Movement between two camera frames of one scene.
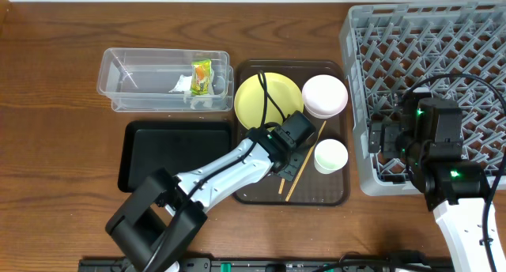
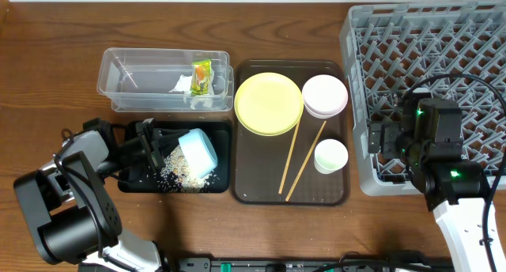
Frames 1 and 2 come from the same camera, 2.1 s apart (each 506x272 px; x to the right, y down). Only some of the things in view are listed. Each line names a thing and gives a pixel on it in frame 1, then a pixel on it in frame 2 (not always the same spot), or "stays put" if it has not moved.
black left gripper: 295,164 -> 147,146
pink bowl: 324,96 stays put
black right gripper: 376,137 stays put
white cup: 330,155 stays put
